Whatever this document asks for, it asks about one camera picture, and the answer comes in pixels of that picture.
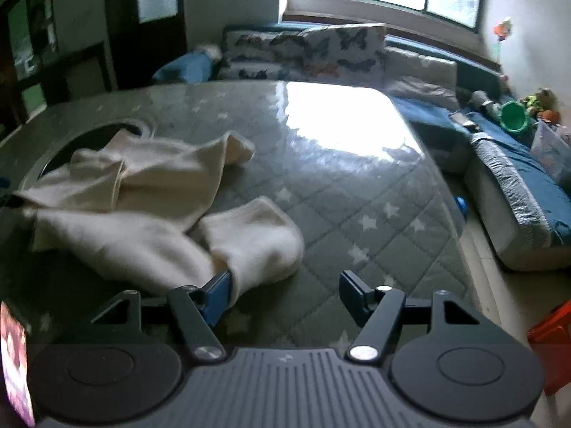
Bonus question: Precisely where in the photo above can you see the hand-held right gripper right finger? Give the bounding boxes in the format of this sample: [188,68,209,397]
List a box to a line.
[339,271,482,363]

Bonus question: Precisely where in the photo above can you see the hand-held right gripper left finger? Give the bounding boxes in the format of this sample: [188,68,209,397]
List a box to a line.
[89,270,235,364]

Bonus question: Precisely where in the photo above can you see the cream garment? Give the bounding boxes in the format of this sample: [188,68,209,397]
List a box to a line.
[13,130,306,306]

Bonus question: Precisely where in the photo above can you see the blue cloth on sofa arm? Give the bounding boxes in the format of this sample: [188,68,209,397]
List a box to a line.
[152,51,216,83]

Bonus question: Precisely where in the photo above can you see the round black induction cooktop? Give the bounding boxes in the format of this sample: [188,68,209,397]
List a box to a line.
[33,118,146,179]

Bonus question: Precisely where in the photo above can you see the orange plastic stool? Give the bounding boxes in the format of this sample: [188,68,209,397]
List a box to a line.
[526,301,571,395]

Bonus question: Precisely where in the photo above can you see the blue quilted sofa cover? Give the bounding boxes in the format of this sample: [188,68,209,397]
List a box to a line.
[393,96,571,246]

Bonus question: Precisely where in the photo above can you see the lit pink screen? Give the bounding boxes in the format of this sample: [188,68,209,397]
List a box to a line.
[0,301,36,426]

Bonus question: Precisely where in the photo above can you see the beige cushion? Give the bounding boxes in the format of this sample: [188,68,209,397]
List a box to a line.
[384,47,460,110]

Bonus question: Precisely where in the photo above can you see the grey plush toy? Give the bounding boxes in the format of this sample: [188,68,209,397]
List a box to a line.
[470,90,502,117]

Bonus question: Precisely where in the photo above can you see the square butterfly print cushion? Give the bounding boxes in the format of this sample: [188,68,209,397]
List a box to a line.
[305,24,389,87]

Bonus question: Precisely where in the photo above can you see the green toy bucket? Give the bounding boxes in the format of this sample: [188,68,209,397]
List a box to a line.
[499,100,531,131]

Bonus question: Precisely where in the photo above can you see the long butterfly print cushion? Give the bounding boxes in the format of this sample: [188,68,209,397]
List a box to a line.
[221,29,313,82]

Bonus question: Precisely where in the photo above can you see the clear plastic storage box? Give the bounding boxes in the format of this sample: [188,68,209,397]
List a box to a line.
[531,120,571,183]

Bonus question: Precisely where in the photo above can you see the teal sofa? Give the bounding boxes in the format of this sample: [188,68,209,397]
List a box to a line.
[152,24,571,272]

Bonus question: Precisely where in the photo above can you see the dark wooden door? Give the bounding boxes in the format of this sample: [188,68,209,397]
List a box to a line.
[105,0,188,90]

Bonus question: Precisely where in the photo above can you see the pile of colourful toys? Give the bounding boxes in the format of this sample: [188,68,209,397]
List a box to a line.
[524,88,562,126]

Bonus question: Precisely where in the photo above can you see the colourful pinwheel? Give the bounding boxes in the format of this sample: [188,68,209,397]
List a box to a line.
[493,17,514,61]

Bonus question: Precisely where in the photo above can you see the dark wooden shelf cabinet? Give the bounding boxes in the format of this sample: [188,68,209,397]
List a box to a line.
[0,0,117,130]

